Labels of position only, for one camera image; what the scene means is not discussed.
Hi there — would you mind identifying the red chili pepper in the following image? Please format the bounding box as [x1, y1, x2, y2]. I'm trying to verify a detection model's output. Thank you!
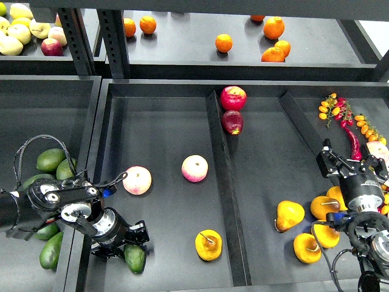
[343, 127, 362, 161]

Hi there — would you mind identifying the black left tray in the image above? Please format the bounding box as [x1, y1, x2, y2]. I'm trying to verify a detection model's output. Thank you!
[1, 75, 101, 291]

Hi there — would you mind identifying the pale yellow apple on shelf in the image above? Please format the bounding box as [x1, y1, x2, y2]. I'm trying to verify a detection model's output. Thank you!
[29, 19, 51, 40]

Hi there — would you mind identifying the orange on shelf left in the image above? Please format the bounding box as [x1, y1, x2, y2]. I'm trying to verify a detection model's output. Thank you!
[123, 18, 136, 38]

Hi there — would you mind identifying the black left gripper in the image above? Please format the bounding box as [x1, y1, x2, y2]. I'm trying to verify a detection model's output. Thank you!
[88, 208, 150, 260]

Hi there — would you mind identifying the yellow pear with stem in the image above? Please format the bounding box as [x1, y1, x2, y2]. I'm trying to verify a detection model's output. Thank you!
[194, 229, 222, 262]

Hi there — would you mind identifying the orange cherry tomato vine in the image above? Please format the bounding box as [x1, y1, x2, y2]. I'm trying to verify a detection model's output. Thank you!
[354, 114, 387, 145]

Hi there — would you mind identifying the black centre divided tray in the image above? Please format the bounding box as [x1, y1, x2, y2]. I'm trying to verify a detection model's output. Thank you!
[65, 80, 388, 291]

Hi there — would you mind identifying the black upper shelf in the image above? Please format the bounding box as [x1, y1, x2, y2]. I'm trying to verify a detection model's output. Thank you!
[1, 1, 388, 82]

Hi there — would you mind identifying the dark red apple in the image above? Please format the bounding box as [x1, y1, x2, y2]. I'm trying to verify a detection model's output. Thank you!
[221, 110, 244, 135]

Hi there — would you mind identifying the cherry tomato bunch top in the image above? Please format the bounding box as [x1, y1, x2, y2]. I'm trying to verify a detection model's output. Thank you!
[318, 93, 354, 128]

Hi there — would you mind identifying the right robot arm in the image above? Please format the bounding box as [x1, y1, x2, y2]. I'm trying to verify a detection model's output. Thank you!
[316, 139, 388, 291]

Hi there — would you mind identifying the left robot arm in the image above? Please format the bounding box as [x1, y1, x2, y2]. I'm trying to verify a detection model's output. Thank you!
[1, 134, 150, 259]

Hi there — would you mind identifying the pink peach on shelf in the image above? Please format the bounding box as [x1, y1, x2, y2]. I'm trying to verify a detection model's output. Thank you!
[48, 26, 67, 47]

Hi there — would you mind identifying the red apple on shelf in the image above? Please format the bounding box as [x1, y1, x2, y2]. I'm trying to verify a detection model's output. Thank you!
[41, 38, 64, 57]

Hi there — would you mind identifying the bright red apple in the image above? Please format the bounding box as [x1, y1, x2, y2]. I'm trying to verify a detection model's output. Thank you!
[221, 86, 247, 111]

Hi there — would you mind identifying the pink apple centre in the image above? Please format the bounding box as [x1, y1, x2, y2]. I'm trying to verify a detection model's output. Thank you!
[181, 155, 208, 183]

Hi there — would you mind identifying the yellow pear front right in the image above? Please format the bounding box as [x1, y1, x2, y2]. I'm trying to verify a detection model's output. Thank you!
[293, 233, 322, 264]

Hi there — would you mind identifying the yellow pear middle right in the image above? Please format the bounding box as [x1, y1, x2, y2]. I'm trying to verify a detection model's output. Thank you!
[311, 224, 340, 248]

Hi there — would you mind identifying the dark green avocado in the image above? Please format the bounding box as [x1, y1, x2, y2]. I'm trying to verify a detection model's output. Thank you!
[124, 244, 146, 274]

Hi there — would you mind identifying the pink apple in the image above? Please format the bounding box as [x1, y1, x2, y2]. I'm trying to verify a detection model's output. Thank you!
[367, 141, 389, 162]
[181, 155, 208, 183]
[122, 165, 152, 195]

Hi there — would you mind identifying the pink apple far right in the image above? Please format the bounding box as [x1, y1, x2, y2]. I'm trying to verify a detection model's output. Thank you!
[367, 141, 389, 162]

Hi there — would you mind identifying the green avocado left bin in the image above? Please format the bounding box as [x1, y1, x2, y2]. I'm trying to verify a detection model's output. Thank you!
[56, 159, 75, 180]

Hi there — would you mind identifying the large orange on shelf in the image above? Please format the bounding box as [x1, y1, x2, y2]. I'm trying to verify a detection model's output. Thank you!
[263, 16, 285, 40]

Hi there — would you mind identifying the orange on shelf centre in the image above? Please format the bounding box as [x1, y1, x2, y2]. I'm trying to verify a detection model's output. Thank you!
[215, 33, 233, 53]

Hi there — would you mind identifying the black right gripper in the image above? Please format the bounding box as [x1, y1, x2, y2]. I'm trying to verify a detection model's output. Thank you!
[316, 139, 388, 212]

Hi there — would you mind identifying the black metal shelf post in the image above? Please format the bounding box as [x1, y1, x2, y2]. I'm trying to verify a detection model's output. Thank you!
[97, 9, 131, 79]

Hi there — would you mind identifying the yellow pear upper right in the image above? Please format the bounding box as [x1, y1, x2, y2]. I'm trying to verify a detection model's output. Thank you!
[310, 196, 340, 220]

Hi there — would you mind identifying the orange on shelf front right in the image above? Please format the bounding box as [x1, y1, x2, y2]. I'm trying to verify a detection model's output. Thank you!
[261, 47, 285, 62]

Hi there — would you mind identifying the green avocado front left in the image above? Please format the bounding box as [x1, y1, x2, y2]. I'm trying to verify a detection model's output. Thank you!
[40, 232, 64, 270]

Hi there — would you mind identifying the pink apple left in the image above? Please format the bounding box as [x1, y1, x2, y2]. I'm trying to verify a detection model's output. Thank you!
[122, 165, 152, 195]

